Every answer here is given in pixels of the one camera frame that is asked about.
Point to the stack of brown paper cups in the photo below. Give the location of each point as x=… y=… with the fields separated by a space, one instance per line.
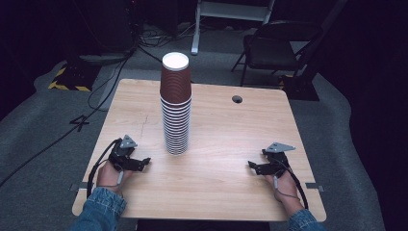
x=175 y=96

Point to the black stand with square base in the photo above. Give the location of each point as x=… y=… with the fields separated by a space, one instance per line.
x=301 y=86

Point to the grey metal table bracket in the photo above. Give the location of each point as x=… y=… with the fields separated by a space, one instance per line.
x=315 y=186
x=77 y=186

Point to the person's right hand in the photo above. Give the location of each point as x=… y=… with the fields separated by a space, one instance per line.
x=286 y=189

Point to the person's left hand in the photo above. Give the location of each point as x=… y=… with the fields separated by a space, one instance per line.
x=108 y=178

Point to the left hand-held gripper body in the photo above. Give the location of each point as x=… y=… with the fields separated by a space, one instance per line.
x=122 y=153

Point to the black folding chair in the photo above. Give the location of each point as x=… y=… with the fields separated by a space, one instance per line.
x=272 y=53

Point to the black yellow striped stand base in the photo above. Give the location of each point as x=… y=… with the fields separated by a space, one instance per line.
x=75 y=77

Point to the white metal stand frame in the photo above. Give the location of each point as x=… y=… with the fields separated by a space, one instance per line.
x=195 y=32

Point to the black equipment cabinet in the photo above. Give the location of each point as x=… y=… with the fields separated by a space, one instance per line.
x=109 y=25

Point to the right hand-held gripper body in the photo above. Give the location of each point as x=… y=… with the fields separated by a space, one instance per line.
x=276 y=159

